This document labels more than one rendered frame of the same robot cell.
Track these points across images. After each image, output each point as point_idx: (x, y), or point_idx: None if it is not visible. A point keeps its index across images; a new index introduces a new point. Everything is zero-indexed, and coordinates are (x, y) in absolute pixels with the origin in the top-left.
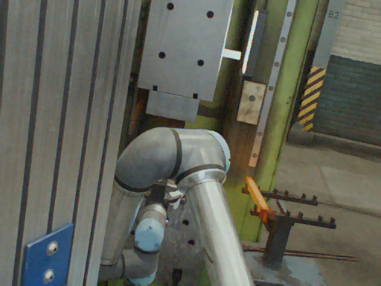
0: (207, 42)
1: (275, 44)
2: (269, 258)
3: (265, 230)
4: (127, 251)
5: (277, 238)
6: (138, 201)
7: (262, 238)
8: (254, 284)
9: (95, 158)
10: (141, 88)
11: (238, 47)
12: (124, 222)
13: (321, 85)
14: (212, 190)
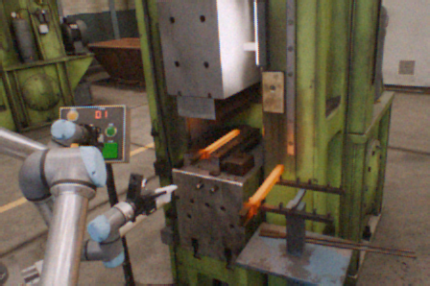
0: (206, 44)
1: (284, 29)
2: (288, 248)
3: (429, 206)
4: (93, 240)
5: (290, 229)
6: (46, 206)
7: (419, 215)
8: (381, 264)
9: None
10: (170, 94)
11: None
12: (49, 222)
13: None
14: (60, 202)
